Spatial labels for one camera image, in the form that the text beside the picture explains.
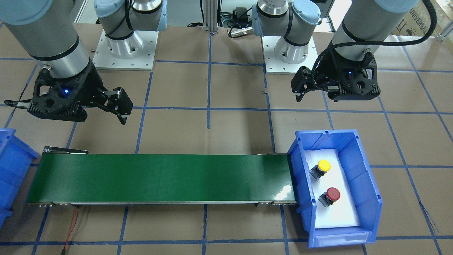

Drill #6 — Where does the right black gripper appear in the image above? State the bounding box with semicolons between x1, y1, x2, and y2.
27;65;133;125

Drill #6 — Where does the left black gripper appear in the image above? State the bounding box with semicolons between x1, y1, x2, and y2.
291;49;381;103

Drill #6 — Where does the yellow push button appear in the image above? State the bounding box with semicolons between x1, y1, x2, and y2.
310;159;331;179

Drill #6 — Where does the red push button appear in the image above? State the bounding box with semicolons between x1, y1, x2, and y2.
318;187;341;207

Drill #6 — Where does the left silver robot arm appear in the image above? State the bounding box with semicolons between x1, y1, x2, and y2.
251;0;417;102

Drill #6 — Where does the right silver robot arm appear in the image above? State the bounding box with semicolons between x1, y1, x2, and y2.
1;0;168;124

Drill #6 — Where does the blue bin with buttons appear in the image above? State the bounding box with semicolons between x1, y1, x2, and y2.
288;129;383;248

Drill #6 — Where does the silver cylindrical connector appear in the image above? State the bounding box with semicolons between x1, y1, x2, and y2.
228;27;253;38

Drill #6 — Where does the black power adapter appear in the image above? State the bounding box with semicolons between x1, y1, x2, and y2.
233;7;248;22

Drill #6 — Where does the green conveyor belt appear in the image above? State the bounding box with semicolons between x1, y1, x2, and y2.
26;154;297;205

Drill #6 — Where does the blue bin at belt end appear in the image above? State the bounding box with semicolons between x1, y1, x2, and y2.
0;128;39;226

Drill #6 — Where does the cardboard box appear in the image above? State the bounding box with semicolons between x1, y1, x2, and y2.
391;0;453;37

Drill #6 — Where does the white foam pad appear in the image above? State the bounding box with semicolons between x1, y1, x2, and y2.
305;149;360;229

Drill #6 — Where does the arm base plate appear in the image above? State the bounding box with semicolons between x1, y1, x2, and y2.
262;36;318;75
92;31;159;71

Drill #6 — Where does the aluminium frame post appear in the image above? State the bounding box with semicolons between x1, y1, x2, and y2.
202;0;220;34

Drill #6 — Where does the red black wire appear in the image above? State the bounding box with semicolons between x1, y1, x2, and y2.
64;207;79;251

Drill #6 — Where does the black braided cable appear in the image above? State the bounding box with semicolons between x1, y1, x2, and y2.
311;0;437;92

